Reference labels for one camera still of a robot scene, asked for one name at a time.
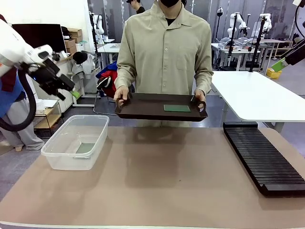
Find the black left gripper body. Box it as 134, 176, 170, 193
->
24, 58, 63, 95

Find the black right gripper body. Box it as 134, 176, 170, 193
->
285, 38, 305, 66

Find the small square green PCB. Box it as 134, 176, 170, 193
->
75, 142, 96, 155

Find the dark brown serving tray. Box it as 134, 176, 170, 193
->
113, 92, 209, 123

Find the wide rectangular green PCB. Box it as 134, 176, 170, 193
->
163, 104, 192, 113

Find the person's left forearm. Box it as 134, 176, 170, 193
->
193, 62, 214, 95

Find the person's right forearm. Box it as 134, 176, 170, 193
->
114, 57, 136, 93

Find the person's right hand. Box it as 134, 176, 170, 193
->
113, 87, 131, 107

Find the person's left hand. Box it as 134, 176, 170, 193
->
193, 90, 207, 112

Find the white desk cabinet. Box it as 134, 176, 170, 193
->
35, 54, 75, 113

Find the yellow plastic crate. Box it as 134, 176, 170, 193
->
266, 68, 283, 80

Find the wooden background table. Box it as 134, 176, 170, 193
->
261, 39, 294, 61

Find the small wooden shelf table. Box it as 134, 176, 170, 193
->
33, 99, 64, 139

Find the white garment on stand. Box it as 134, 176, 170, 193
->
71, 51, 96, 80

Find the black tripod stand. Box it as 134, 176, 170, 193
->
249, 16, 268, 73

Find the black cap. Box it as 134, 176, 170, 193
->
72, 51, 88, 65

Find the red and blue jacket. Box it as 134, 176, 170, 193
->
95, 61, 119, 98

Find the black computer monitor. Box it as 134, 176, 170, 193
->
11, 23, 65, 55

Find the clear plastic storage box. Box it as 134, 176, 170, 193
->
41, 114, 110, 171

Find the white background workbench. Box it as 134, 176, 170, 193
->
211, 42, 261, 70

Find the large cardboard box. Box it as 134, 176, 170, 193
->
67, 28, 83, 38

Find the white background desk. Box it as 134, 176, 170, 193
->
97, 42, 121, 68

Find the black computer tower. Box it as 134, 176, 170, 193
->
212, 47, 221, 67

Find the black slotted PCB rack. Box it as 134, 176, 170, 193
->
223, 121, 305, 198

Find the person in beige shirt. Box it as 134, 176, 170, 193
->
114, 0, 214, 128

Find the background person in black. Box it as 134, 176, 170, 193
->
126, 0, 146, 14

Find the thin black camera cable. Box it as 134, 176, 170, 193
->
295, 5, 305, 39

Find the black sleeved left arm cable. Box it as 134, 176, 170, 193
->
0, 63, 37, 133

